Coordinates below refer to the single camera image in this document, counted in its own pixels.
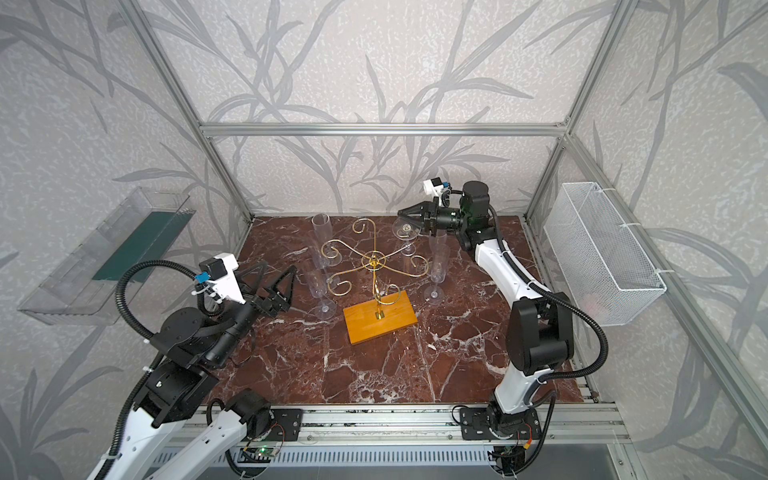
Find clear wine glass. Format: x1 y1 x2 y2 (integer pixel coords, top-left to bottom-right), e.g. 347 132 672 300
315 251 342 290
424 279 445 305
304 269 337 321
311 213 333 268
392 218 420 270

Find green circuit board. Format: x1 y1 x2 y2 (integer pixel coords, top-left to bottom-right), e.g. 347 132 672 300
238 446 281 464

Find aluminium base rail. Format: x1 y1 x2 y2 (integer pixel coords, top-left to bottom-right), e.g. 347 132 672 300
232 403 645 479

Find yellow wooden rack base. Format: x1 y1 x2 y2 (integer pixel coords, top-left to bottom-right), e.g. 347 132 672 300
343 291 418 345

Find round wine glass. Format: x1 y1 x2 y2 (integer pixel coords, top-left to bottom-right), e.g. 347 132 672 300
430 232 450 284

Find right black corrugated cable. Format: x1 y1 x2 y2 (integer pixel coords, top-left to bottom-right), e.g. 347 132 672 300
485 203 610 382

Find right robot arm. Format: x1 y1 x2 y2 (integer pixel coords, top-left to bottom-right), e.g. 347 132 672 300
398 177 574 439

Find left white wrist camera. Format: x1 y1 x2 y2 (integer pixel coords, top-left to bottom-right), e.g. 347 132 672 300
193 253 246 304

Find white wire mesh basket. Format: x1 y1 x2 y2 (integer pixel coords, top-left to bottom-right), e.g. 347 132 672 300
544 182 667 327

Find clear plastic wall bin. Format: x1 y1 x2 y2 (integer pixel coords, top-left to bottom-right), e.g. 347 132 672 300
18 187 196 326

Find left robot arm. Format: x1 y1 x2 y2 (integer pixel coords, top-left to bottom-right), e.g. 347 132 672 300
90 253 303 479

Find gold wire glass rack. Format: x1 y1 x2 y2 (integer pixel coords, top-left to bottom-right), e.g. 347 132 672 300
323 217 429 302

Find aluminium frame struts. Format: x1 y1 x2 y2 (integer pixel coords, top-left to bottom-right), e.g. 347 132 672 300
118 1 767 447

